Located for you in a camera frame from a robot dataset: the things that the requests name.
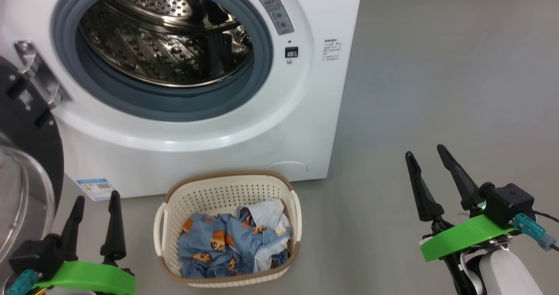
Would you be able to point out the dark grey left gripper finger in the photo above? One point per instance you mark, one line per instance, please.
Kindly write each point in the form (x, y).
(114, 238)
(74, 225)

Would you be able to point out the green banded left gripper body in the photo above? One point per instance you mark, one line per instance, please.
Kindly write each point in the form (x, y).
(91, 279)

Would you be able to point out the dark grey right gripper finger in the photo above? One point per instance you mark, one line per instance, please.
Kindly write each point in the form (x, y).
(426, 203)
(465, 186)

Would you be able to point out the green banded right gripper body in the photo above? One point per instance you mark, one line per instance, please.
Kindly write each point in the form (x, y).
(463, 238)

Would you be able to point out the black glass washing machine door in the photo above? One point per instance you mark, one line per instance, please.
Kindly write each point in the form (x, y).
(39, 142)

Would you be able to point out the blue bear print garment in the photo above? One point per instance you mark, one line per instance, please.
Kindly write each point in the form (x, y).
(205, 242)

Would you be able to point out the pale blue white garment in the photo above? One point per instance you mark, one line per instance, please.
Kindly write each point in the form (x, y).
(268, 216)

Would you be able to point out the cream perforated laundry basket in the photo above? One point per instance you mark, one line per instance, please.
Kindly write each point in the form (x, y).
(218, 190)

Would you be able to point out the white washing machine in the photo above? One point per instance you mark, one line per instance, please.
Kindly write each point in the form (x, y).
(196, 155)

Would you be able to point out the grey rubber door seal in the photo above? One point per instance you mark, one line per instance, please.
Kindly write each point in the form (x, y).
(131, 101)

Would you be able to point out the chrome door hinge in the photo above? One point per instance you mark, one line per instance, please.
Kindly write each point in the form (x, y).
(39, 74)

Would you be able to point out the black door latch slot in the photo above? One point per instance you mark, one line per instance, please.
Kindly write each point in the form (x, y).
(291, 52)

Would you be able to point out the blue energy label sticker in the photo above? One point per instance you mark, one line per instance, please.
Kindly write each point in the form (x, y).
(96, 189)

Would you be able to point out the printed text label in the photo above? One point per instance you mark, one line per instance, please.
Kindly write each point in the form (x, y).
(332, 49)

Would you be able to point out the stainless steel drum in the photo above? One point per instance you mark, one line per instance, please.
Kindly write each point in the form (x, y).
(153, 46)

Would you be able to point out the grey warning label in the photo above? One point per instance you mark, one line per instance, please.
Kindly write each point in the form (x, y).
(275, 13)

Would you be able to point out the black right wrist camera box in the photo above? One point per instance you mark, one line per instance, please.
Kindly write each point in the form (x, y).
(508, 203)

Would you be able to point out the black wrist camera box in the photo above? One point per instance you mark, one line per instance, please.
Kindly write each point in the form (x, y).
(35, 255)
(508, 203)

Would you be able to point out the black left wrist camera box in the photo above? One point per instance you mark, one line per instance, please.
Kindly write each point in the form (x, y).
(35, 255)

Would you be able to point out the teal right camera connector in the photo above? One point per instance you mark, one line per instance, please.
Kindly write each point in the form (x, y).
(530, 230)

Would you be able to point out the teal camera connector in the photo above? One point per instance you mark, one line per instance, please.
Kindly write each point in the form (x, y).
(530, 230)
(22, 282)

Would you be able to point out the teal left camera connector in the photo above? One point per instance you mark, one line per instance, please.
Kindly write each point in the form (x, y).
(22, 282)

